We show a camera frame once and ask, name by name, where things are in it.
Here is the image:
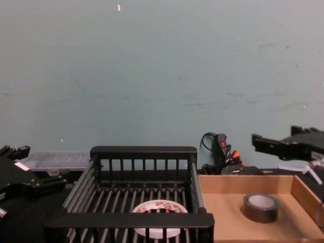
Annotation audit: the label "plain pale wall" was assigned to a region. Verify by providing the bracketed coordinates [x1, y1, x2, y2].
[0, 0, 324, 173]

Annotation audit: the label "black corded tool orange parts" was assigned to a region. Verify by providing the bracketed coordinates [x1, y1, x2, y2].
[201, 133, 264, 176]

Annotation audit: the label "silver tape roll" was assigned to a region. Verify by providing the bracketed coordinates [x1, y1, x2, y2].
[243, 192, 280, 224]

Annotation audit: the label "white tape roll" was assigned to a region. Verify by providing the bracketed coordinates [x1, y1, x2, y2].
[132, 199, 189, 240]

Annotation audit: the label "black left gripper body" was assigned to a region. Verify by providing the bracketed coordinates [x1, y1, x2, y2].
[0, 154, 44, 204]

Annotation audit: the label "shallow brown cardboard tray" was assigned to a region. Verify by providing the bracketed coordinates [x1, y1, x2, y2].
[197, 174, 324, 243]

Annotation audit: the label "black rack with steel bars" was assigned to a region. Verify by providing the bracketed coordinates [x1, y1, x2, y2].
[42, 145, 215, 243]

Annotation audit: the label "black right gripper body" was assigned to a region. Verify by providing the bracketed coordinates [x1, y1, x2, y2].
[280, 135, 324, 162]

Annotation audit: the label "clear plastic case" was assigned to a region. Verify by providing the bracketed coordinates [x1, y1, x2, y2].
[19, 151, 91, 176]

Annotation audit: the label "black table cloth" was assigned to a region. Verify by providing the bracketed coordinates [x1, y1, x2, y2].
[0, 164, 324, 243]

